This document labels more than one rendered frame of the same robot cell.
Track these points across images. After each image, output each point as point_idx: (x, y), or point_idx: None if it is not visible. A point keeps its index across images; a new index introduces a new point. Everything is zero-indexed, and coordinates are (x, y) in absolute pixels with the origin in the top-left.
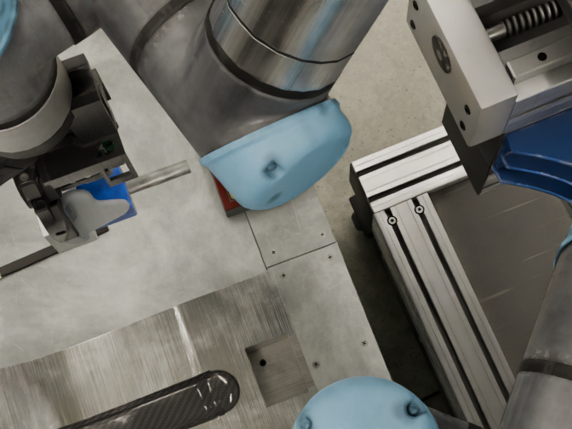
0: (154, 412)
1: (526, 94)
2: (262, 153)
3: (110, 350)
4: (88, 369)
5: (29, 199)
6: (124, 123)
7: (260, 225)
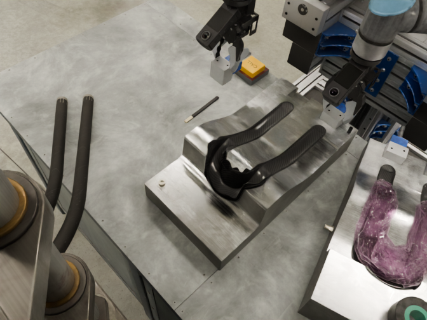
0: (271, 118)
1: (330, 9)
2: None
3: (249, 107)
4: (246, 113)
5: (237, 32)
6: (207, 72)
7: (261, 85)
